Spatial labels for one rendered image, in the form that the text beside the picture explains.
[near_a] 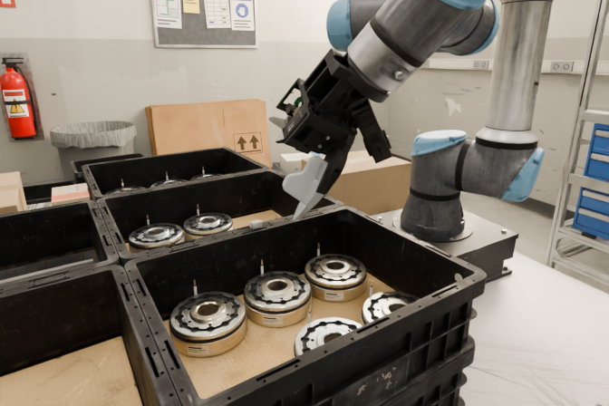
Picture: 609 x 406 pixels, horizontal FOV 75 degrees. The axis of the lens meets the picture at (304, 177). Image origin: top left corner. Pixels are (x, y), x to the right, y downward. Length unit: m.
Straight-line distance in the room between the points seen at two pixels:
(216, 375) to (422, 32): 0.45
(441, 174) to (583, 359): 0.41
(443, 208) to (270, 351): 0.54
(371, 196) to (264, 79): 2.80
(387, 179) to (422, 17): 0.93
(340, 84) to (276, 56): 3.54
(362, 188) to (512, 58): 0.60
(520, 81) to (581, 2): 2.64
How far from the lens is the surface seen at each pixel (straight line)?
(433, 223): 0.96
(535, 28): 0.88
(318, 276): 0.66
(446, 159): 0.91
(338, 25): 0.59
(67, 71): 3.66
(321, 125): 0.47
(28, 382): 0.63
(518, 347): 0.87
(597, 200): 2.48
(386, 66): 0.44
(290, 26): 4.06
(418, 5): 0.43
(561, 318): 0.99
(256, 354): 0.57
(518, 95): 0.87
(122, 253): 0.64
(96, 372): 0.60
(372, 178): 1.28
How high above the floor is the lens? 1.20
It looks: 17 degrees down
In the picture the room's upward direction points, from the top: straight up
